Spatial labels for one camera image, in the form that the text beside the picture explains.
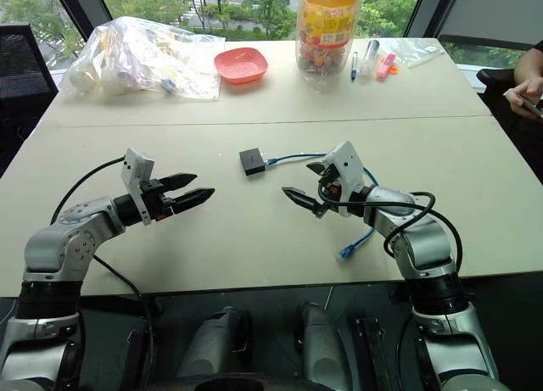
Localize empty clear plastic bag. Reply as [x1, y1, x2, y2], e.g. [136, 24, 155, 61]
[380, 37, 445, 70]

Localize small black adapter box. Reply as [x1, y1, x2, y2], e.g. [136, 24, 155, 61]
[238, 148, 268, 179]

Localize pink plastic bowl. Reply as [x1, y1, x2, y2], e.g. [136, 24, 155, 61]
[213, 47, 270, 86]

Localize bystander's phone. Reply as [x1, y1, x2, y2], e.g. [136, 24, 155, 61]
[502, 89, 543, 120]

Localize pink highlighter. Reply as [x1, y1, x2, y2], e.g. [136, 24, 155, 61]
[376, 53, 397, 81]

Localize black mesh office chair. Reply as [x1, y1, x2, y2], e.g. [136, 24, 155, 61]
[0, 23, 59, 104]

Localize white marker pen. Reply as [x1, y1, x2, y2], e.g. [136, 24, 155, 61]
[359, 38, 381, 76]

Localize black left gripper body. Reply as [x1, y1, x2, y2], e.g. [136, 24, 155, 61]
[140, 176, 177, 223]

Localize bystander bare hand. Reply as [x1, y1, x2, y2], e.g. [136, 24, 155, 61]
[506, 76, 543, 117]

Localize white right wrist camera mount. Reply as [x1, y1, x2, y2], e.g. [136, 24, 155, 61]
[323, 141, 367, 219]

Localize blue Ethernet cable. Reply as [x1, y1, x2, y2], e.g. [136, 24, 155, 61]
[261, 152, 380, 264]

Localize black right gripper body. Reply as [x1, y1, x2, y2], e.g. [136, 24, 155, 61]
[316, 163, 343, 209]

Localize clear bag of colourful candy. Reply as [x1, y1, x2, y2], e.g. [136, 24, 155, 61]
[294, 0, 367, 76]

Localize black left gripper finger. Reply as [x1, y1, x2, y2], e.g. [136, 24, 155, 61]
[171, 187, 216, 215]
[162, 172, 199, 194]

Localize grey rounded robot leg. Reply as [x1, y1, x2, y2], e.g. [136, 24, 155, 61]
[295, 300, 354, 391]
[176, 304, 252, 380]

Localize clear bag of mixed items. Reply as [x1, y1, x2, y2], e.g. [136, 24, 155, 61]
[61, 15, 227, 101]

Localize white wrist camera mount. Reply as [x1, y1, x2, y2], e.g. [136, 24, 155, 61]
[120, 148, 155, 226]
[323, 141, 367, 219]

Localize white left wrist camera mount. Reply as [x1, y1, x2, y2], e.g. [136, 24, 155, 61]
[120, 148, 155, 226]

